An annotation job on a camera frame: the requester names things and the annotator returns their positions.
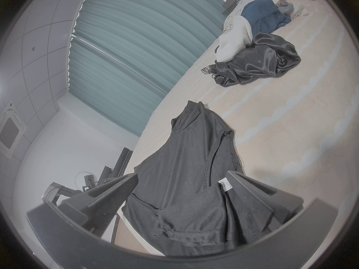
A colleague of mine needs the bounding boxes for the ceiling air conditioner vent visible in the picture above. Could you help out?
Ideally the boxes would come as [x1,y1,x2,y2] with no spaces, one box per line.
[0,101,27,160]

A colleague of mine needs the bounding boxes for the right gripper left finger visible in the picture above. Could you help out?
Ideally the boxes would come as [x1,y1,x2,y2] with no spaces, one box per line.
[57,173,139,236]

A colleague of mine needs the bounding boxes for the black satin garment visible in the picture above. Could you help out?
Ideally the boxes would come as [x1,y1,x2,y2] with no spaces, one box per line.
[200,33,301,88]

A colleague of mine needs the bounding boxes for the black T-shirt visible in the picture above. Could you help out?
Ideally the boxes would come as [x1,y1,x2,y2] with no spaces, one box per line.
[122,100,281,258]

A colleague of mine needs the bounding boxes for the pile of clothes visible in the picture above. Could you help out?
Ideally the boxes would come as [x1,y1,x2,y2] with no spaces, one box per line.
[215,0,309,64]

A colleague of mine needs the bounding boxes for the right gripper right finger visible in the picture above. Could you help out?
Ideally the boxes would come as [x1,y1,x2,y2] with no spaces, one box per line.
[226,170,305,232]

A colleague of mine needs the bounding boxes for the blue-green curtain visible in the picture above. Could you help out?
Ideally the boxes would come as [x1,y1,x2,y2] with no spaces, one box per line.
[67,37,166,137]
[69,0,234,96]

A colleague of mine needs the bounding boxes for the bed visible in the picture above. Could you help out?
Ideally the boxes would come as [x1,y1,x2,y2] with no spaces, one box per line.
[112,0,359,258]

